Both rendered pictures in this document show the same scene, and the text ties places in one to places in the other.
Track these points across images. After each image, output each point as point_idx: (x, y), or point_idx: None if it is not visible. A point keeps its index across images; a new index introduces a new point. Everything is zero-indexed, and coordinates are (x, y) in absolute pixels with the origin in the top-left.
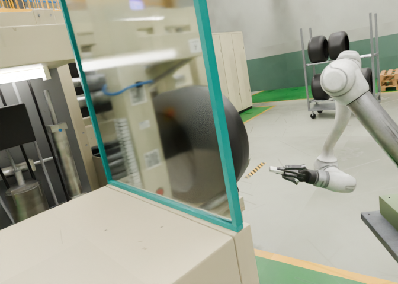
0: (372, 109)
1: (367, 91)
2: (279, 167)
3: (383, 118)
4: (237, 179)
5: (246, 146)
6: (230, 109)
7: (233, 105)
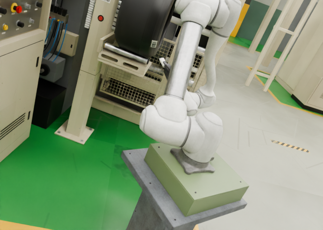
0: (182, 35)
1: (193, 22)
2: (165, 62)
3: (181, 45)
4: (141, 48)
5: (150, 28)
6: None
7: None
